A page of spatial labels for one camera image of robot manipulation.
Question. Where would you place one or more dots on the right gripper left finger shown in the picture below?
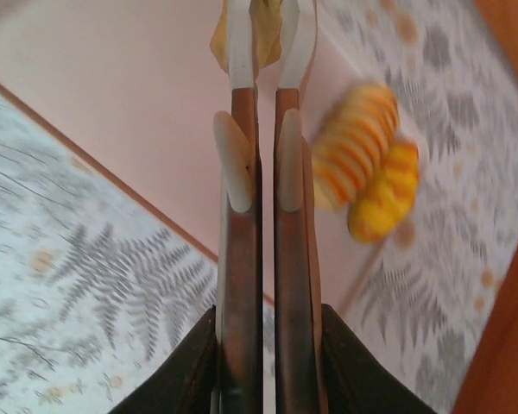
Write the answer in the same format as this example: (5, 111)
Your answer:
(241, 280)

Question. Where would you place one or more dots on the pink plastic tray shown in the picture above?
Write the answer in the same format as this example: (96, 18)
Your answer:
(134, 86)

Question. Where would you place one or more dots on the floral patterned table mat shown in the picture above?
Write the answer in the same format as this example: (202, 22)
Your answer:
(69, 259)

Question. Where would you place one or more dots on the bright yellow fake bread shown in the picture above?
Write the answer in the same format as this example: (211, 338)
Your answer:
(384, 202)

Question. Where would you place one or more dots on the ridged pale fake bread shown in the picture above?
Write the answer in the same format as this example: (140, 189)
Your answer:
(354, 142)

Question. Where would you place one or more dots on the small golden fake croissant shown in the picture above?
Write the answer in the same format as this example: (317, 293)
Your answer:
(267, 39)

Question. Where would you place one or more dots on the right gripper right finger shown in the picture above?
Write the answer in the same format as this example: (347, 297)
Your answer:
(295, 280)

